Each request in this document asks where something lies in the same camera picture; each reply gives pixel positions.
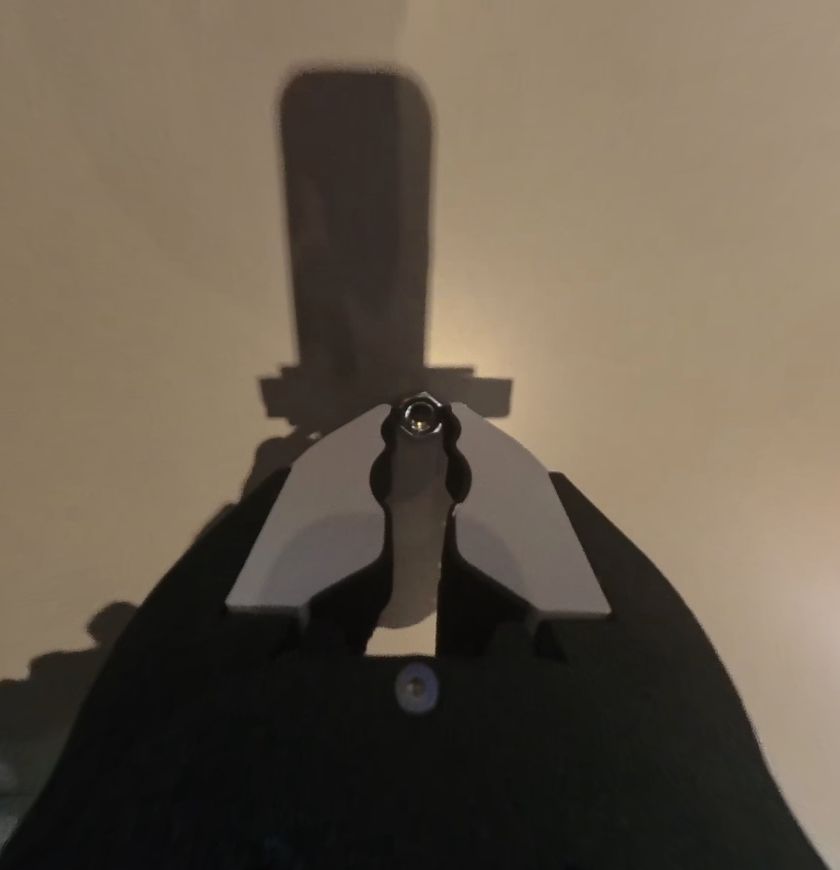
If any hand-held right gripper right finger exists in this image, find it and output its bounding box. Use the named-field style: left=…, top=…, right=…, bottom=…
left=442, top=402, right=612, bottom=623

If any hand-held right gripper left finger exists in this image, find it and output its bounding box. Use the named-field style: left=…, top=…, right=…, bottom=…
left=226, top=401, right=402, bottom=621

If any silver hex nut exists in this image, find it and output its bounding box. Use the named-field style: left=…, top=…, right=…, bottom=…
left=393, top=391, right=452, bottom=437

